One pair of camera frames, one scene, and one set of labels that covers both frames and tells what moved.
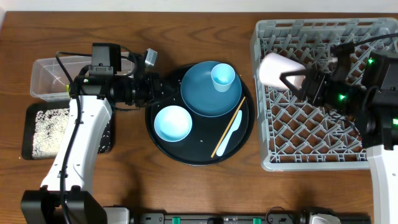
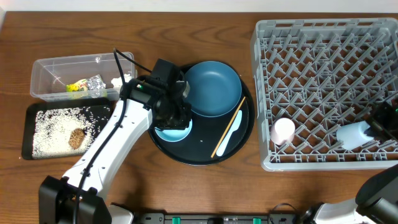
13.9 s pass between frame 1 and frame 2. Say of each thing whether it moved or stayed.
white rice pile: stayed
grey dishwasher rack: stayed
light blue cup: moved
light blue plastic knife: stayed
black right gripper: moved
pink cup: moved
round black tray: stayed
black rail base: stayed
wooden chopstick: stayed
